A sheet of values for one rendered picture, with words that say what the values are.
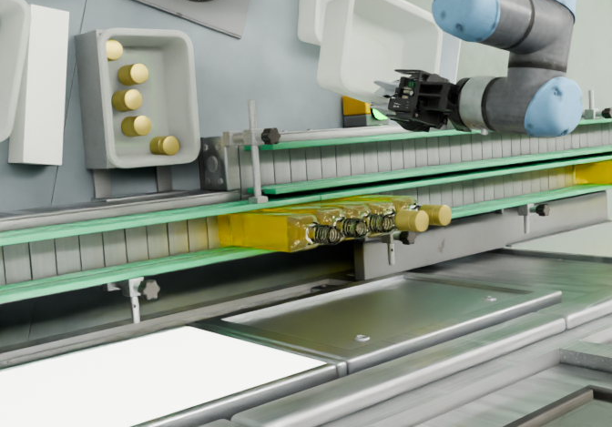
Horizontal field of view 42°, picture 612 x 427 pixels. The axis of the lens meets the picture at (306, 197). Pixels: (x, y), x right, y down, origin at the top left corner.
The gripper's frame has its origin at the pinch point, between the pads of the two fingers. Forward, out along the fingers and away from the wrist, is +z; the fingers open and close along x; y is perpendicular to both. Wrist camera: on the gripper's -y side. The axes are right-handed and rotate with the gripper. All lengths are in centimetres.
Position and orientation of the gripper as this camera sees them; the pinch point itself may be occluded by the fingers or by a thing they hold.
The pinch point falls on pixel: (382, 99)
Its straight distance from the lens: 130.9
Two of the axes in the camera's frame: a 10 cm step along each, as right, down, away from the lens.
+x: -1.8, 9.8, 0.2
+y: -7.5, -1.2, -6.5
